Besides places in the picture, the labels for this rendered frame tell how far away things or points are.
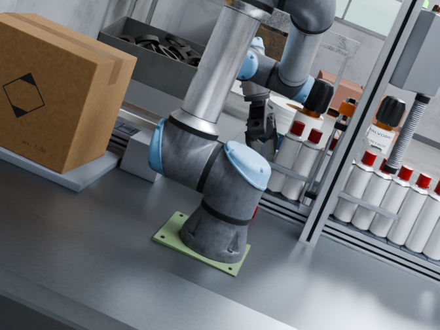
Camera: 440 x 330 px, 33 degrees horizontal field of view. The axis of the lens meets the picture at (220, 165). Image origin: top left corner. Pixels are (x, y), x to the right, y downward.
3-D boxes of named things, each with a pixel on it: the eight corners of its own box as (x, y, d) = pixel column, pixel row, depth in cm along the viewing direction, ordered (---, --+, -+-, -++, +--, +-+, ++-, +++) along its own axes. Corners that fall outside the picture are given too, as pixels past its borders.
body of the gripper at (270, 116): (278, 132, 208) (272, 90, 206) (275, 138, 200) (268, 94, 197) (251, 135, 210) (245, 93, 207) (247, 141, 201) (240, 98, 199)
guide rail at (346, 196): (397, 220, 197) (400, 215, 197) (398, 221, 196) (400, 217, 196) (38, 69, 207) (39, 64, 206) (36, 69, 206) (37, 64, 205)
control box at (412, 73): (435, 97, 187) (468, 27, 182) (401, 90, 175) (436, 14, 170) (403, 82, 194) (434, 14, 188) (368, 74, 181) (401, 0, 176)
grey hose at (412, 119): (395, 172, 189) (430, 97, 184) (395, 175, 186) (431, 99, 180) (382, 167, 190) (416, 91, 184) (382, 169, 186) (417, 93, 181)
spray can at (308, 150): (299, 200, 206) (328, 133, 200) (294, 203, 201) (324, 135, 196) (283, 191, 207) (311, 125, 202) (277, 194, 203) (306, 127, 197)
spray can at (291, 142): (281, 190, 208) (309, 124, 202) (279, 195, 203) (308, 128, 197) (264, 183, 208) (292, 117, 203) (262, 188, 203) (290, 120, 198)
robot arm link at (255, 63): (274, 62, 183) (279, 58, 194) (232, 44, 184) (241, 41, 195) (261, 91, 185) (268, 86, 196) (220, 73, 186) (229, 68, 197)
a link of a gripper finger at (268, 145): (279, 165, 208) (275, 133, 207) (277, 171, 203) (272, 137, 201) (268, 167, 209) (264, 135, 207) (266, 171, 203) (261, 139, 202)
